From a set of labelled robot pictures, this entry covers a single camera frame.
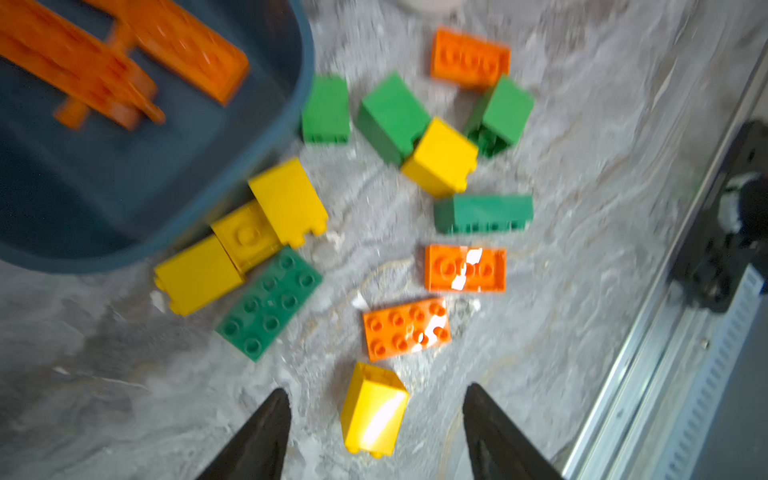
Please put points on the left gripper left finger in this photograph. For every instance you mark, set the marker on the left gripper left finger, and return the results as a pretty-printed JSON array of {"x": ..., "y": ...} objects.
[{"x": 258, "y": 449}]

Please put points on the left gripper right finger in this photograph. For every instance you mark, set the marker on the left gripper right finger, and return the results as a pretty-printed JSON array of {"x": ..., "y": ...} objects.
[{"x": 497, "y": 448}]

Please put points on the yellow lego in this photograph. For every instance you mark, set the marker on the yellow lego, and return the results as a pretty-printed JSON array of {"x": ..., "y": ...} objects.
[{"x": 373, "y": 411}]

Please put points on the orange lego brick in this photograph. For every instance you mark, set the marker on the orange lego brick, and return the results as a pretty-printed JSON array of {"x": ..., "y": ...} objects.
[
  {"x": 406, "y": 328},
  {"x": 467, "y": 61},
  {"x": 178, "y": 41},
  {"x": 464, "y": 269}
]

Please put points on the long orange lego plate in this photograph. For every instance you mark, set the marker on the long orange lego plate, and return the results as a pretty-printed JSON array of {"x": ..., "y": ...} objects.
[{"x": 93, "y": 74}]

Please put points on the dark green flat lego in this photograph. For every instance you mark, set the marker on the dark green flat lego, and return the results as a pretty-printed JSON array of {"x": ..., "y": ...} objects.
[{"x": 269, "y": 303}]

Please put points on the yellow lego brick upper left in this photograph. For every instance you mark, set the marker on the yellow lego brick upper left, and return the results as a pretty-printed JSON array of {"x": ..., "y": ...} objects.
[{"x": 197, "y": 276}]

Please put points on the yellow lego brick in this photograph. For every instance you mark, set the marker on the yellow lego brick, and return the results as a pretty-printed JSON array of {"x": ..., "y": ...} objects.
[
  {"x": 442, "y": 161},
  {"x": 197, "y": 276},
  {"x": 290, "y": 202}
]

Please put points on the yellow flat lego stud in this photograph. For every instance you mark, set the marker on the yellow flat lego stud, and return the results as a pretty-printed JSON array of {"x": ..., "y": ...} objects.
[{"x": 247, "y": 236}]

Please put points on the green long lego brick lower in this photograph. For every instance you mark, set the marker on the green long lego brick lower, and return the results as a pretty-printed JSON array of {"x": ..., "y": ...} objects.
[{"x": 470, "y": 214}]

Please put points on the yellow lego brick upper centre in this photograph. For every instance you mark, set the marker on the yellow lego brick upper centre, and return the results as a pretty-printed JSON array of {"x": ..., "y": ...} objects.
[{"x": 290, "y": 202}]

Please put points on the yellow lego brick centre right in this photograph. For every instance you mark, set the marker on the yellow lego brick centre right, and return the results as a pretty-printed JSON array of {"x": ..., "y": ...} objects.
[{"x": 442, "y": 161}]

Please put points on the dark teal bin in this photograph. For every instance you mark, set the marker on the dark teal bin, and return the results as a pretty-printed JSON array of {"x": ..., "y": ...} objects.
[{"x": 102, "y": 197}]

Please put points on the green lego brick right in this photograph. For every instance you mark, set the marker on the green lego brick right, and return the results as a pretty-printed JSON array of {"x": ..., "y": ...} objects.
[{"x": 499, "y": 118}]

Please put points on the aluminium front rail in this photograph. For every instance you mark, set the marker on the aluminium front rail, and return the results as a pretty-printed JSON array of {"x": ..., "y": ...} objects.
[{"x": 686, "y": 397}]

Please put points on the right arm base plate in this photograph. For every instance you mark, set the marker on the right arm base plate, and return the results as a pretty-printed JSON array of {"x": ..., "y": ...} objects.
[{"x": 729, "y": 232}]

